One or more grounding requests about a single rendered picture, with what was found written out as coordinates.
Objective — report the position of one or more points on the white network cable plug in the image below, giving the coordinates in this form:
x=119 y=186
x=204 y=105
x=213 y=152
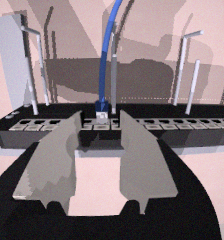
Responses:
x=101 y=109

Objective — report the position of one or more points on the blue network cable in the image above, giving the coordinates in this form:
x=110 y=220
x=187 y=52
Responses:
x=105 y=50

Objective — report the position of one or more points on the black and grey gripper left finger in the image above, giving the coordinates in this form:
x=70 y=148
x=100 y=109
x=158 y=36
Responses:
x=44 y=172

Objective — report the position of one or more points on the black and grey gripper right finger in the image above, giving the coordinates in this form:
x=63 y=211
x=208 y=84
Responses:
x=154 y=175

